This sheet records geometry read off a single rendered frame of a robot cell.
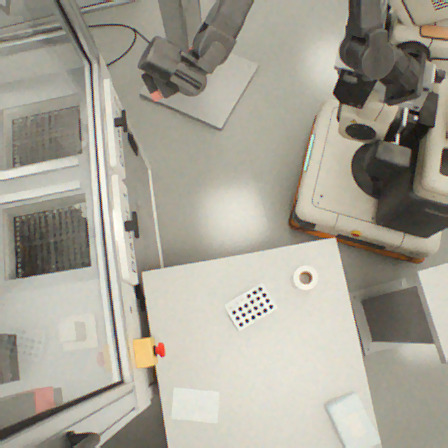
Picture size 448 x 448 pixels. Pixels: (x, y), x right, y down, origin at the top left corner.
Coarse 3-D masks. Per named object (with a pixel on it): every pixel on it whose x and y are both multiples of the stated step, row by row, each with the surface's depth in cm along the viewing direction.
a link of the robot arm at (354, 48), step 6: (354, 42) 82; (360, 42) 80; (348, 48) 83; (354, 48) 81; (360, 48) 79; (396, 48) 80; (348, 54) 83; (354, 54) 81; (396, 54) 81; (348, 60) 84; (354, 60) 81; (396, 60) 82; (354, 66) 83; (354, 72) 87; (360, 72) 83; (366, 78) 83
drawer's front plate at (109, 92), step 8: (104, 80) 119; (104, 88) 118; (112, 88) 123; (112, 96) 121; (112, 104) 119; (112, 112) 117; (112, 120) 116; (112, 128) 115; (112, 136) 114; (120, 136) 125; (112, 144) 114; (120, 144) 122; (112, 152) 113; (120, 152) 120; (112, 160) 112; (120, 168) 117; (120, 176) 120
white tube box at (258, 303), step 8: (256, 288) 115; (264, 288) 115; (240, 296) 115; (248, 296) 118; (256, 296) 115; (264, 296) 118; (232, 304) 114; (240, 304) 114; (248, 304) 114; (256, 304) 114; (264, 304) 114; (272, 304) 114; (232, 312) 117; (240, 312) 114; (248, 312) 117; (256, 312) 114; (264, 312) 117; (232, 320) 114; (240, 320) 113; (248, 320) 116; (256, 320) 113; (240, 328) 113
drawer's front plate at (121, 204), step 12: (120, 180) 114; (120, 192) 112; (120, 204) 109; (120, 216) 108; (120, 228) 107; (120, 240) 106; (132, 240) 117; (120, 252) 106; (132, 252) 114; (120, 264) 105; (132, 264) 111; (132, 276) 108
